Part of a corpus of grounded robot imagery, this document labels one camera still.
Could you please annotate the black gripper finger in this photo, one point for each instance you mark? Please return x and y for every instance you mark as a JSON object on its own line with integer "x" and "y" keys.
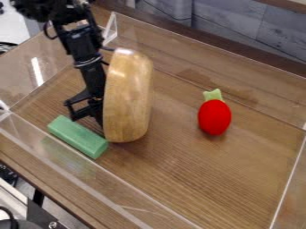
{"x": 99, "y": 116}

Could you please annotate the red plush radish toy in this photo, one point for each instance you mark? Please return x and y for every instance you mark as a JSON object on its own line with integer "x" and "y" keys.
{"x": 214, "y": 113}

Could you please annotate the black bracket with screw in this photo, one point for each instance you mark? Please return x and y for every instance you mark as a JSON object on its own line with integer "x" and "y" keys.
{"x": 41, "y": 217}

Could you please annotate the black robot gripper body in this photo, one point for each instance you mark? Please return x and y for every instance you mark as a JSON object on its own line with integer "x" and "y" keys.
{"x": 82, "y": 43}

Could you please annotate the brown wooden bowl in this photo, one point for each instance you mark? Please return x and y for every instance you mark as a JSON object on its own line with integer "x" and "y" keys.
{"x": 129, "y": 96}

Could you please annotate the green rectangular stick block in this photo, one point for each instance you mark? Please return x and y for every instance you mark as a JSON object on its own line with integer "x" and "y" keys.
{"x": 78, "y": 136}

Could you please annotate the clear acrylic tray enclosure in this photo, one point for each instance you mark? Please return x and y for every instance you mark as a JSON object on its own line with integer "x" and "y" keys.
{"x": 180, "y": 179}

